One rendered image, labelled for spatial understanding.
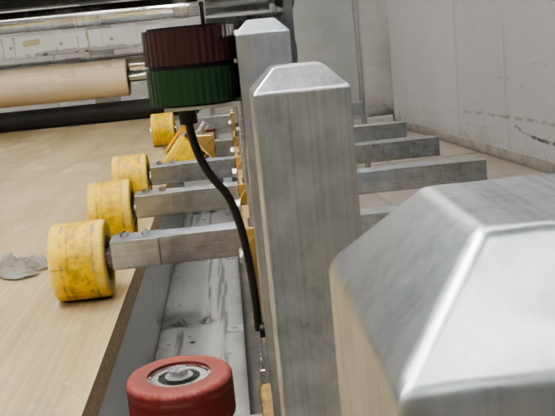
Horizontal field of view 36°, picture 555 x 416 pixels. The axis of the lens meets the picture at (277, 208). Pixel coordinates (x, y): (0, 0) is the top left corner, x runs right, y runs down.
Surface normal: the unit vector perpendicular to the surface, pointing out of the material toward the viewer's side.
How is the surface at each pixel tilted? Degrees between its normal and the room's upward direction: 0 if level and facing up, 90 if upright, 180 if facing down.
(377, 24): 90
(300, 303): 90
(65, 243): 47
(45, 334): 0
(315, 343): 90
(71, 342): 0
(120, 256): 90
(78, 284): 109
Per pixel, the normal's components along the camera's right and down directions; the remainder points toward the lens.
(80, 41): 0.07, 0.20
